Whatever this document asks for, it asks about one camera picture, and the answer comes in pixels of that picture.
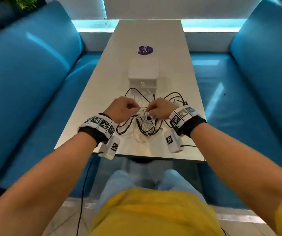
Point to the person's right forearm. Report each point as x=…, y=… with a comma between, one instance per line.
x=242, y=167

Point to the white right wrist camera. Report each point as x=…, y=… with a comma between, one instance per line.
x=171, y=142

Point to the green leafy plant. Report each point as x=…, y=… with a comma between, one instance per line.
x=25, y=2

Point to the person's left hand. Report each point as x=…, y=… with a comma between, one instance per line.
x=121, y=109

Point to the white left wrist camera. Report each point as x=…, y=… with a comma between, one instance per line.
x=111, y=147

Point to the person's left forearm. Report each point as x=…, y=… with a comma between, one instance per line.
x=45, y=184

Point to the black marker-tagged left wristband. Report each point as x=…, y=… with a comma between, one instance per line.
x=99, y=125

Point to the person's right hand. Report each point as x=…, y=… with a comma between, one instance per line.
x=162, y=108

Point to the white box with drawers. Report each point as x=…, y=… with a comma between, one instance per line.
x=143, y=68

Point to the blue leather sofa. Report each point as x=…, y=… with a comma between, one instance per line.
x=254, y=95
x=20, y=83

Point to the white table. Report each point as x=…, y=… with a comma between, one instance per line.
x=155, y=36

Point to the cyan light strip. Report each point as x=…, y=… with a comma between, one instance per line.
x=94, y=25

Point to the black marker-tagged wristband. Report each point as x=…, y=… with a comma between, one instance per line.
x=99, y=125
x=185, y=117

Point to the person's yellow shirt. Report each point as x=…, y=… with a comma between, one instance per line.
x=155, y=213

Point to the person's blue jeans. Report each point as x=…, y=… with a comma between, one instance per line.
x=121, y=184

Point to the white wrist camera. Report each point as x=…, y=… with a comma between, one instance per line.
x=171, y=142
x=111, y=147

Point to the round purple sticker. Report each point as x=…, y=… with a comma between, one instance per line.
x=146, y=50

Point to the black marker-tagged right wristband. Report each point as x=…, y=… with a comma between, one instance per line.
x=185, y=117

